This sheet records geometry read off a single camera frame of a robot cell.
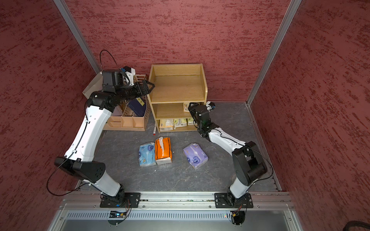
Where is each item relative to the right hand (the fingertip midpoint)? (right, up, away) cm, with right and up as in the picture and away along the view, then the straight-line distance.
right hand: (188, 107), depth 87 cm
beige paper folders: (-58, +14, +1) cm, 60 cm away
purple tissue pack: (+4, -29, -2) cm, 30 cm away
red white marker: (-25, -16, +14) cm, 33 cm away
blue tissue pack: (-26, -30, 0) cm, 39 cm away
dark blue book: (-38, +2, +19) cm, 42 cm away
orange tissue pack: (-15, -26, -4) cm, 30 cm away
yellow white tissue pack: (-16, -11, +10) cm, 22 cm away
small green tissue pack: (-7, -10, +6) cm, 14 cm away
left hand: (-21, +8, -16) cm, 27 cm away
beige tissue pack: (-2, +1, +3) cm, 3 cm away
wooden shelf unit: (-8, +14, +3) cm, 16 cm away
